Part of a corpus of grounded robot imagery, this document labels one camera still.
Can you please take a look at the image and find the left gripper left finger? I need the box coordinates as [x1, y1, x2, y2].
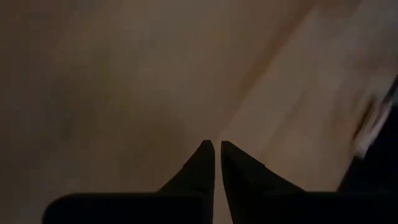
[156, 139, 216, 224]

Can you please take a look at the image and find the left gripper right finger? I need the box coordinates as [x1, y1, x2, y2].
[220, 140, 308, 224]

